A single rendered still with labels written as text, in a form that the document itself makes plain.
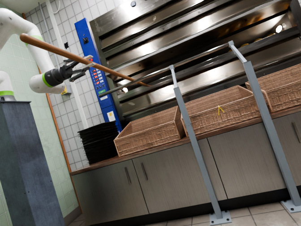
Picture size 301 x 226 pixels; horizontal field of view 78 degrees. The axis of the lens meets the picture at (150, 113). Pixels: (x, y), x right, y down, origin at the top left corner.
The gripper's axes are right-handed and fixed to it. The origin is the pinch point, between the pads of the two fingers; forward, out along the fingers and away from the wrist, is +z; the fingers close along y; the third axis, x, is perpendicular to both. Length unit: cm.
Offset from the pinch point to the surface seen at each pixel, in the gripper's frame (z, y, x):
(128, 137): -13, 48, -52
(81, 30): -49, -83, -99
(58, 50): 1.3, 1.2, 24.2
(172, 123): 26, 48, -51
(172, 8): 54, -61, -101
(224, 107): 65, 48, -51
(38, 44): 0.9, 1.7, 33.8
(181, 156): 25, 73, -47
